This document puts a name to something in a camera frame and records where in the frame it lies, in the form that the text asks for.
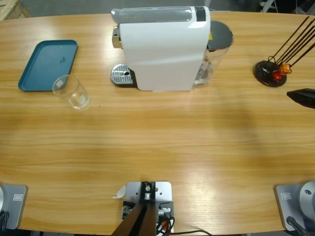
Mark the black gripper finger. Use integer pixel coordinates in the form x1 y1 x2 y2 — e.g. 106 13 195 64
286 88 315 110

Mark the orange coffee capsule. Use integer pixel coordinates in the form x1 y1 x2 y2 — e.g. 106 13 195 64
279 63 292 76

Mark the grey coffee machine lever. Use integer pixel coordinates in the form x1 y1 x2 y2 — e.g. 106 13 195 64
110 6 195 24

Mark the clear drinking glass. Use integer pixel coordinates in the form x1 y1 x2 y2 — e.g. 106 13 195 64
52 74 91 110

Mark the white capsule coffee machine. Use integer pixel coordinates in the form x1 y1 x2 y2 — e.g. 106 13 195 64
110 5 212 93

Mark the black capsule holder with rods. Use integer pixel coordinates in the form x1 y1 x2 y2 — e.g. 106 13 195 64
253 16 315 87

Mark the clear water tank grey lid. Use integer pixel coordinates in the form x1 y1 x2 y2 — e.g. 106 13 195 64
193 21 234 89

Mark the dark object at right edge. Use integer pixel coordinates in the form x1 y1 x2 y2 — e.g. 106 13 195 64
122 181 175 233

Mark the white tape piece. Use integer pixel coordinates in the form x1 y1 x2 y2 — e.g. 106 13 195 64
112 185 126 199

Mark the teal plastic tray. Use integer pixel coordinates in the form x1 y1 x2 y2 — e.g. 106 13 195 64
17 39 79 92

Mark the wooden pallet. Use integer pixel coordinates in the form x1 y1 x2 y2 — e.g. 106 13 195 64
0 0 32 21

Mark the white metal chair frame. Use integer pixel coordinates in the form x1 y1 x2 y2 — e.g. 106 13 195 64
259 0 280 13

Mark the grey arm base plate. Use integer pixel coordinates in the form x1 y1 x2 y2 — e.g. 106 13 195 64
0 184 29 230
274 181 315 232

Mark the black base cable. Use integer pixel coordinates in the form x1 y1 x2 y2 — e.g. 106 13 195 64
286 216 310 236
0 210 10 231

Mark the thin black power cable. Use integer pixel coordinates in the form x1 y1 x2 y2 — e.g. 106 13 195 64
169 230 214 236

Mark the orange cable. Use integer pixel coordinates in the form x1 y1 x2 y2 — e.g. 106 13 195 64
157 218 173 234

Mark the dark camera post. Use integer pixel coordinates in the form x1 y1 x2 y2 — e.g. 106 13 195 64
110 181 158 236

